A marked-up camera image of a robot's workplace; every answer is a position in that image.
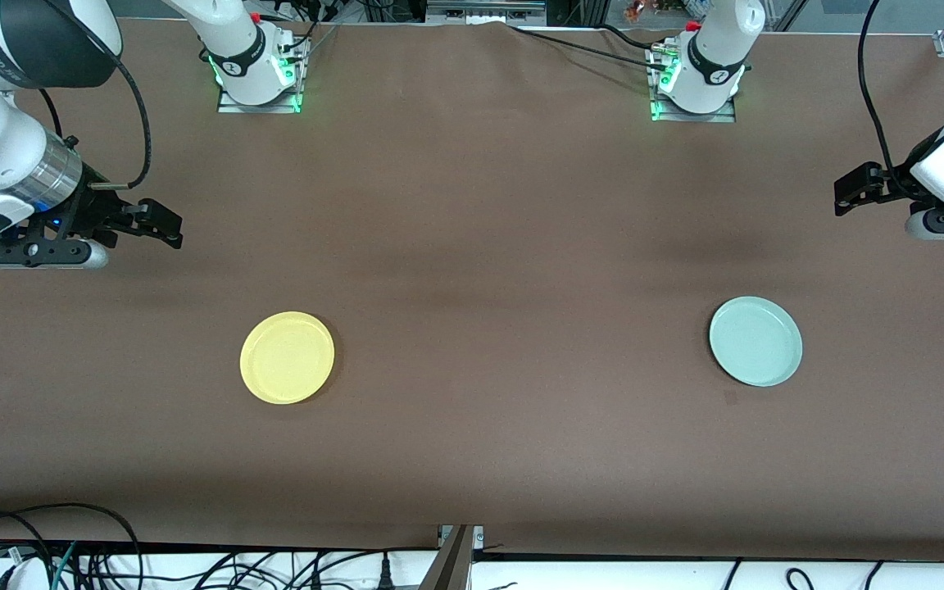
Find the pale green plate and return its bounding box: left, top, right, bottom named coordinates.
left=709, top=296, right=803, bottom=388

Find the yellow plate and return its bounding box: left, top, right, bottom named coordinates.
left=240, top=311, right=335, bottom=405

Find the brown table cover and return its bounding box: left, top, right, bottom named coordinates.
left=0, top=16, right=944, bottom=562

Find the silver power strip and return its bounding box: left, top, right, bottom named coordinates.
left=427, top=0, right=547, bottom=25

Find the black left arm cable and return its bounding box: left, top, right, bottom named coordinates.
left=857, top=0, right=919, bottom=202

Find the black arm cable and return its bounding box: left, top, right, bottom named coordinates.
left=36, top=0, right=152, bottom=191
left=857, top=0, right=919, bottom=202

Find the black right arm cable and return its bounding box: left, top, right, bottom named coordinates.
left=36, top=0, right=152, bottom=191

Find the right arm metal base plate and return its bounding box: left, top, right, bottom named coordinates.
left=218, top=37, right=303, bottom=114

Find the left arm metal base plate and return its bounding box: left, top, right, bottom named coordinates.
left=651, top=45, right=737, bottom=124

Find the black looping floor cable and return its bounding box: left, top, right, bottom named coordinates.
left=0, top=502, right=143, bottom=590

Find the long black table cable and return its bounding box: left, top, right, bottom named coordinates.
left=507, top=23, right=674, bottom=65

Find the teal cable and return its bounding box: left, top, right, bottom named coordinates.
left=48, top=541, right=79, bottom=590

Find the aluminium profile post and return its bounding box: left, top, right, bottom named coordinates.
left=419, top=524, right=485, bottom=590

